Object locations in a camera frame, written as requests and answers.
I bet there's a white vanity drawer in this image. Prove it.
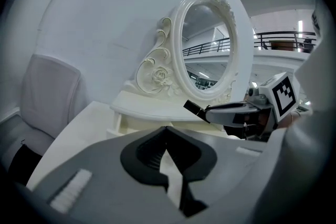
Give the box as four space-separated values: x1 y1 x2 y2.
106 112 227 140

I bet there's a person's right forearm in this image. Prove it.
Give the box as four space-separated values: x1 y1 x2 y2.
278 110 302 130

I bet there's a black makeup item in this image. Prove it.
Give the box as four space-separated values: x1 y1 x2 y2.
183 99 208 117

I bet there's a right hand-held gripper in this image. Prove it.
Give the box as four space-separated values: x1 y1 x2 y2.
204 72 299 143

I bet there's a white oval ornate mirror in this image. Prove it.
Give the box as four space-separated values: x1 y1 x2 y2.
170 0 240 107

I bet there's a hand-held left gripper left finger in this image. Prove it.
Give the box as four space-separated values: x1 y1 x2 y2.
26 125 182 224

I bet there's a brown box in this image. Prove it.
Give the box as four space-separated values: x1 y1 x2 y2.
270 40 295 51

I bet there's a white vanity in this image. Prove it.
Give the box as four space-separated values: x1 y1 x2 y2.
26 0 263 190

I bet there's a pale upholstered chair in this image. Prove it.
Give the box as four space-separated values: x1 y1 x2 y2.
0 53 82 168

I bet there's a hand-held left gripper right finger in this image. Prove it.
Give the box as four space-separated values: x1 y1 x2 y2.
166 125 268 224

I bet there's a black metal railing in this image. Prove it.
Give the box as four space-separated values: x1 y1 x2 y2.
253 30 317 52

